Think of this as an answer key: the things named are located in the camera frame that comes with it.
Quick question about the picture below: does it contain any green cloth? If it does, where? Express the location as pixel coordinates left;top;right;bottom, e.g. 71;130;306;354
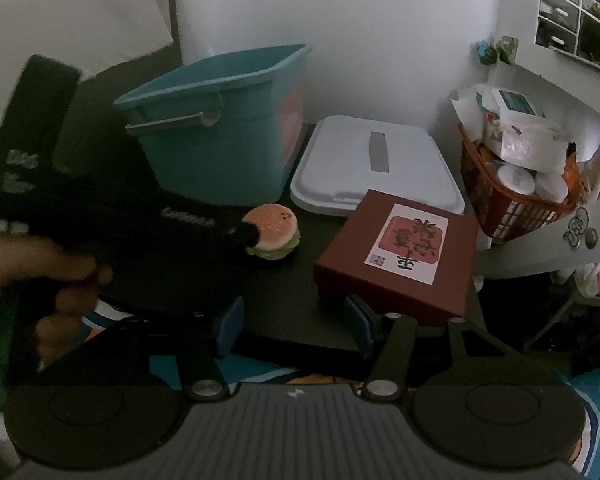
0;290;36;403

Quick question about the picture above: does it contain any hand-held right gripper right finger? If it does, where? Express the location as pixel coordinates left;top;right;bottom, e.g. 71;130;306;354
344;294;566;403

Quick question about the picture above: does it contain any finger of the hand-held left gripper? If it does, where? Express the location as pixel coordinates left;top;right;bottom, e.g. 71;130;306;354
155;202;261;261

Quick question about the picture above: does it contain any person's left hand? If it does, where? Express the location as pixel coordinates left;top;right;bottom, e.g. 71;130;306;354
0;232;113;366

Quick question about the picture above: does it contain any white bin lid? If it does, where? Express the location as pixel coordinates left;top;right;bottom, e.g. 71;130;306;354
290;115;466;218

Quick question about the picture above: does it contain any white drawer organizer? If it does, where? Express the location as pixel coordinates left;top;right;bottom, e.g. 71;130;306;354
535;0;600;78

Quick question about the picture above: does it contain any orange plastic basket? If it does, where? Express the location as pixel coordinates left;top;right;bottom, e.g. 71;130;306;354
457;122;578;241

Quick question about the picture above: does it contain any white tissue pack teal label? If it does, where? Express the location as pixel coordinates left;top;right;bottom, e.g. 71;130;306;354
495;89;543;118

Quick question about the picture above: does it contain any burger toy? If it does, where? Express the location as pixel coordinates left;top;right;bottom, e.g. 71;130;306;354
242;203;301;261

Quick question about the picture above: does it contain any brown gift box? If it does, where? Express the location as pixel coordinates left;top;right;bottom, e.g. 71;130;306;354
314;189;481;328

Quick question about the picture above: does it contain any small blue flower ornament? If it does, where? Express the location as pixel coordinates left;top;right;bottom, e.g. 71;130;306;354
475;35;518;66

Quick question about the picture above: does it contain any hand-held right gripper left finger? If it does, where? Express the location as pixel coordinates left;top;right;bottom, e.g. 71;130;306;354
35;295;246;403

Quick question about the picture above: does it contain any black desktop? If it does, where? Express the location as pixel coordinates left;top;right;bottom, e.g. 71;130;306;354
75;45;486;361

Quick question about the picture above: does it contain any blue plastic storage bin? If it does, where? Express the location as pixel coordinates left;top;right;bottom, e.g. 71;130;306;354
112;42;313;208

